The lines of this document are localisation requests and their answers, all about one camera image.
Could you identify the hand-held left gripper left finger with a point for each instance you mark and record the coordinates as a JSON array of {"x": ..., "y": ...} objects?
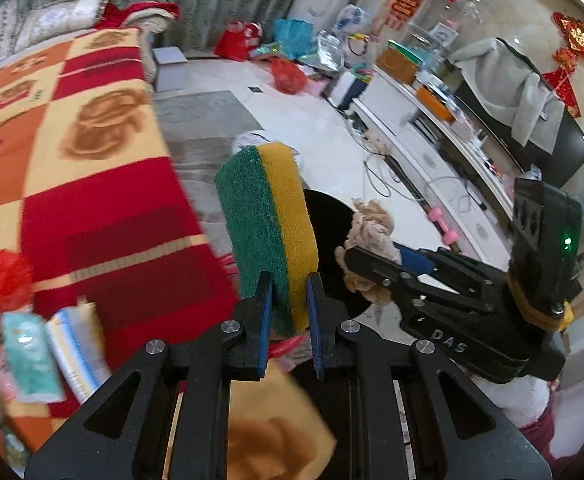
[{"x": 266, "y": 330}]

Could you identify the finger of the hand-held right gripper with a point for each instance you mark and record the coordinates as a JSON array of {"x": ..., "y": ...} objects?
[
  {"x": 414, "y": 260},
  {"x": 372, "y": 262}
]

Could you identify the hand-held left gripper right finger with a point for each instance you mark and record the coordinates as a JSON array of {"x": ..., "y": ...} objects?
[{"x": 314, "y": 330}]

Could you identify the beige fluffy cloth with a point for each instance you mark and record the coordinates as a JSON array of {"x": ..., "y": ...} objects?
[{"x": 372, "y": 225}]

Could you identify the green yellow sponge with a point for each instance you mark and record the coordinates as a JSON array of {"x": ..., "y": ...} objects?
[{"x": 262, "y": 220}]

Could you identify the pink dumbbell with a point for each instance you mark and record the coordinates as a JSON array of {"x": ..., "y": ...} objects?
[{"x": 444, "y": 227}]

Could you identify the white television cabinet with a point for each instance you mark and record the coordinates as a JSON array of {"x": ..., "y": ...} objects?
[{"x": 422, "y": 145}]

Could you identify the person's maroon clothing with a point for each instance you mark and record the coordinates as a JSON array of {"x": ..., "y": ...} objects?
[{"x": 547, "y": 435}]

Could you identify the orange box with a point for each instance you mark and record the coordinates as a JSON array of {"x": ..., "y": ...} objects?
[{"x": 434, "y": 102}]

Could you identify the white navy box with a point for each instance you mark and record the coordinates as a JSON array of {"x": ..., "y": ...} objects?
[{"x": 349, "y": 91}]

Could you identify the black television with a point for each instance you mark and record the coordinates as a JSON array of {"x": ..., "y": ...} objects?
[{"x": 567, "y": 155}]

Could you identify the white blue striped carton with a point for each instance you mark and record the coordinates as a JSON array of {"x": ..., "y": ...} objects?
[{"x": 79, "y": 350}]

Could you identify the brown box green top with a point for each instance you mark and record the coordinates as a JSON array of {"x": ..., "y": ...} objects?
[{"x": 397, "y": 62}]

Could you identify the grey cloth cover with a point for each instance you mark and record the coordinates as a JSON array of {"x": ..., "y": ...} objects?
[{"x": 512, "y": 85}]

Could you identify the red plastic bag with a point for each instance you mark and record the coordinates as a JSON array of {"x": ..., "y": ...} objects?
[{"x": 289, "y": 76}]

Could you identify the red orange printed blanket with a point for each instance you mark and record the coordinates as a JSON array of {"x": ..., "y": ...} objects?
[{"x": 122, "y": 170}]

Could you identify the silver foil bag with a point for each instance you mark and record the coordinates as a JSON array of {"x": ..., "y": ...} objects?
[{"x": 331, "y": 50}]

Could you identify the grey floor rug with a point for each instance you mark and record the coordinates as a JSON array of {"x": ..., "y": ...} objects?
[{"x": 197, "y": 120}]

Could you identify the green white small box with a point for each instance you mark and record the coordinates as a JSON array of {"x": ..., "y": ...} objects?
[{"x": 32, "y": 360}]

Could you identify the teal gift bag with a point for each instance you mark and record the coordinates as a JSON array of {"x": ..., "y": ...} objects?
[{"x": 294, "y": 37}]

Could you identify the white blue plastic bag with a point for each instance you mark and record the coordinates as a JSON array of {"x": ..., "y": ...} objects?
[{"x": 354, "y": 20}]

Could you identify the red hanging decoration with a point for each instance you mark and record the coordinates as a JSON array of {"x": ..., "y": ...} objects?
[{"x": 404, "y": 7}]

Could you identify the red gift bag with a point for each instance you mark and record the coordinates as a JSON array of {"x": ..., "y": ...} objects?
[{"x": 237, "y": 42}]

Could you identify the red mesh scrubber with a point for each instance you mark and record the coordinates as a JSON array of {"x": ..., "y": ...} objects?
[{"x": 2, "y": 280}]

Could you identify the grey square box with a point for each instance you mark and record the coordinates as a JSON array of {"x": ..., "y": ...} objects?
[{"x": 169, "y": 67}]

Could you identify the folded red blanket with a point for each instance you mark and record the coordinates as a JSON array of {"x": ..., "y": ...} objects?
[{"x": 142, "y": 10}]

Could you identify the red knot wall ornament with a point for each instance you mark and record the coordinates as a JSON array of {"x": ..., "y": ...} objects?
[{"x": 579, "y": 35}]

